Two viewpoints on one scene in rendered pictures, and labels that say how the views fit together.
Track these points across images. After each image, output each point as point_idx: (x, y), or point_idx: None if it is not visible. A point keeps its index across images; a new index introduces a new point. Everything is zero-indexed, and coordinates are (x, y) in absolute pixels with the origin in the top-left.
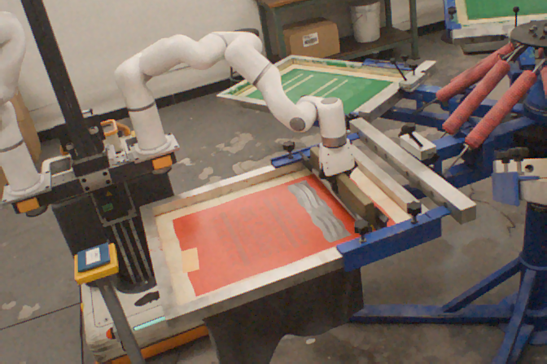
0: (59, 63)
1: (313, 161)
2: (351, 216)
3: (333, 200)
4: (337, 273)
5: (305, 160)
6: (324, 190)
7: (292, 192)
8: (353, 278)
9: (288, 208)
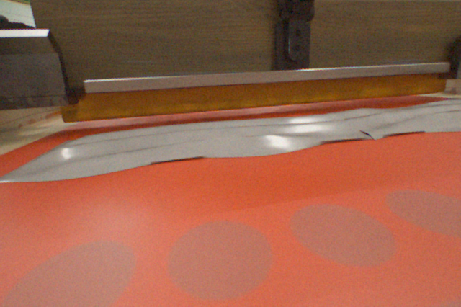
0: None
1: (77, 50)
2: (369, 105)
3: (280, 114)
4: None
5: (6, 66)
6: (201, 121)
7: (122, 165)
8: None
9: (354, 187)
